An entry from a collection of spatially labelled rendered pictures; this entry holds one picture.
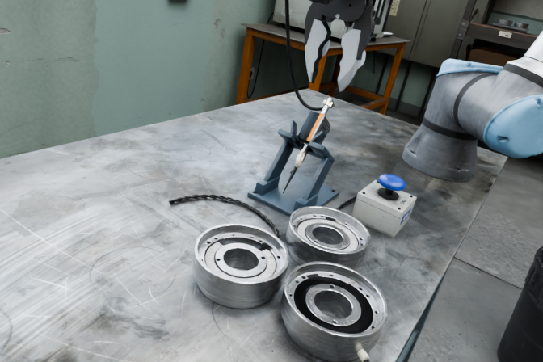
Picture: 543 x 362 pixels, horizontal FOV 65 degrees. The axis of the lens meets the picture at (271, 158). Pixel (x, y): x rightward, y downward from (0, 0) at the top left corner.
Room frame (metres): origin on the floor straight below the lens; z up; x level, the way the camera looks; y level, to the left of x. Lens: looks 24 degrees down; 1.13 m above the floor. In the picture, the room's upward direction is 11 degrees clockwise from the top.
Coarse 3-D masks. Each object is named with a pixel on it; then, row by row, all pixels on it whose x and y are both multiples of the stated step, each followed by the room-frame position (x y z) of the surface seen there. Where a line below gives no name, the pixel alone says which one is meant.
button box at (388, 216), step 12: (360, 192) 0.57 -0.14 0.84; (372, 192) 0.58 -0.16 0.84; (384, 192) 0.58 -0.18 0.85; (396, 192) 0.59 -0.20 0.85; (360, 204) 0.57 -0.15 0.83; (372, 204) 0.56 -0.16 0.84; (384, 204) 0.55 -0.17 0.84; (396, 204) 0.56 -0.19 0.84; (408, 204) 0.56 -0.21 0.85; (360, 216) 0.56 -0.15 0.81; (372, 216) 0.56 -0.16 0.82; (384, 216) 0.55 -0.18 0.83; (396, 216) 0.54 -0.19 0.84; (408, 216) 0.58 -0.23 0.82; (372, 228) 0.55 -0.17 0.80; (384, 228) 0.54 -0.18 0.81; (396, 228) 0.54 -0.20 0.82
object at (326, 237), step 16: (304, 208) 0.50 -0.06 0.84; (320, 208) 0.51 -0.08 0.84; (288, 224) 0.46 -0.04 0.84; (320, 224) 0.49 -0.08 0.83; (352, 224) 0.50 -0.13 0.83; (288, 240) 0.45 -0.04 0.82; (304, 240) 0.43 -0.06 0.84; (320, 240) 0.49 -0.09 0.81; (336, 240) 0.48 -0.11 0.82; (368, 240) 0.45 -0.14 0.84; (304, 256) 0.42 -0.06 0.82; (320, 256) 0.41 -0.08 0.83; (336, 256) 0.41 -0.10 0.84; (352, 256) 0.42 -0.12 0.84
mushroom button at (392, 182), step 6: (384, 174) 0.60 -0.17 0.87; (378, 180) 0.58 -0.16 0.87; (384, 180) 0.57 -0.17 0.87; (390, 180) 0.57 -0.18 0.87; (396, 180) 0.58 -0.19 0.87; (402, 180) 0.58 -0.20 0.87; (384, 186) 0.57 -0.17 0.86; (390, 186) 0.56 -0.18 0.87; (396, 186) 0.56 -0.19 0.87; (402, 186) 0.57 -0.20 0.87; (390, 192) 0.58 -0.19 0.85
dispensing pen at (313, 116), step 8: (328, 104) 0.64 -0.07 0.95; (312, 112) 0.63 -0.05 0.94; (312, 120) 0.62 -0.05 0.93; (304, 128) 0.61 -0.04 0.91; (312, 128) 0.61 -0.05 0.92; (304, 136) 0.61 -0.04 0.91; (304, 144) 0.61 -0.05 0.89; (304, 152) 0.60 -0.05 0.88; (296, 160) 0.60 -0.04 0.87; (296, 168) 0.59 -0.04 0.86
